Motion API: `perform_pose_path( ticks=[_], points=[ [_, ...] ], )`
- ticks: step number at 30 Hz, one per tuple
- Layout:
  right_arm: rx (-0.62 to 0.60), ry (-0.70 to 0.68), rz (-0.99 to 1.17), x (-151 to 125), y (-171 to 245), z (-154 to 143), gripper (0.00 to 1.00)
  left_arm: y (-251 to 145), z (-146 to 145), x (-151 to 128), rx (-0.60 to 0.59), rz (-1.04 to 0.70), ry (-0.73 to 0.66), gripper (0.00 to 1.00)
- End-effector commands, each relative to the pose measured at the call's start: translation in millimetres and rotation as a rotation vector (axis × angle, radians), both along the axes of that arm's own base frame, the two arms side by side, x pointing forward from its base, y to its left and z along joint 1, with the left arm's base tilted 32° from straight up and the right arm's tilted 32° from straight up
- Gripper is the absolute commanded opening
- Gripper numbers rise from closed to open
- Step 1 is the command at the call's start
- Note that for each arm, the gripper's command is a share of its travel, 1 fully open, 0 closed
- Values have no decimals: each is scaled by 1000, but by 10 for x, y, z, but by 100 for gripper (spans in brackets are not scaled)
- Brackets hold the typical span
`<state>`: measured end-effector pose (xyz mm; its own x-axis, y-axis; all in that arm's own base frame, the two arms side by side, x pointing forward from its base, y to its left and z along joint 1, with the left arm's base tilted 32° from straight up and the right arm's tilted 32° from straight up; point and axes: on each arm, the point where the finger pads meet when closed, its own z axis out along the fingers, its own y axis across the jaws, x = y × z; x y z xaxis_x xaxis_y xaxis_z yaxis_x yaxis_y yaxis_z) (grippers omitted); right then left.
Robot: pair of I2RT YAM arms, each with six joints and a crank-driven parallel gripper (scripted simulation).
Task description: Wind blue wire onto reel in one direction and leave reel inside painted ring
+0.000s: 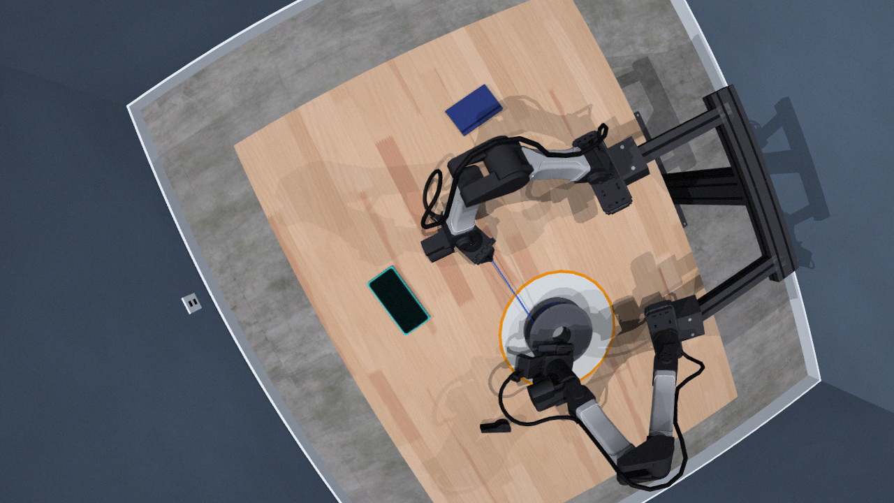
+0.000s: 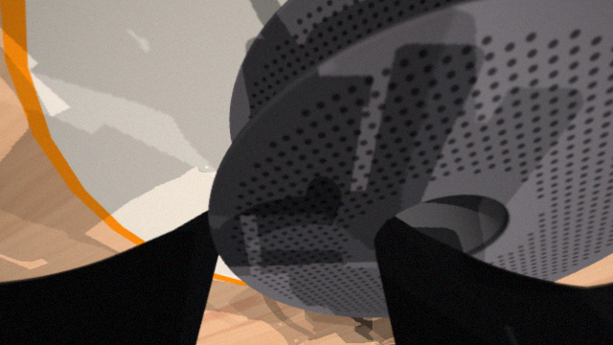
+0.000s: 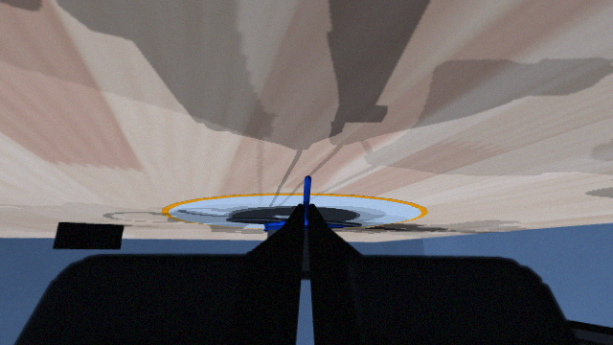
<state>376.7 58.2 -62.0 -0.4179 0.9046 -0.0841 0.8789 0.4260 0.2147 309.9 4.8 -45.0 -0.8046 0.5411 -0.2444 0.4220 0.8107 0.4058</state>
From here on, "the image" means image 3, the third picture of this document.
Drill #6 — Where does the orange painted ring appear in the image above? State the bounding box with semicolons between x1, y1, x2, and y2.
161;193;428;221

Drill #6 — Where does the blue wire loop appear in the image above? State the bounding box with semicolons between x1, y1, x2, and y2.
263;175;345;232

